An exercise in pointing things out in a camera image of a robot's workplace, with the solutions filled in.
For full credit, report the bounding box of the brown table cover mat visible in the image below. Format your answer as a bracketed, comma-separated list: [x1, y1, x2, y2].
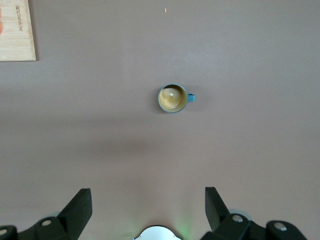
[0, 0, 320, 240]

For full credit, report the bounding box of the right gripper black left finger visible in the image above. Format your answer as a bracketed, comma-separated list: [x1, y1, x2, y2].
[0, 188, 93, 240]

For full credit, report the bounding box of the teal ceramic mug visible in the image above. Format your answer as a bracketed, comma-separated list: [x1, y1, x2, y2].
[157, 83, 197, 114]

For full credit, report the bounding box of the wooden cutting board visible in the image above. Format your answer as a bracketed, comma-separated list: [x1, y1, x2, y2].
[0, 0, 37, 62]

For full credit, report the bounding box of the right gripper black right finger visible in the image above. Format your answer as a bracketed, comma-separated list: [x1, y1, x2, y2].
[201, 186, 310, 240]

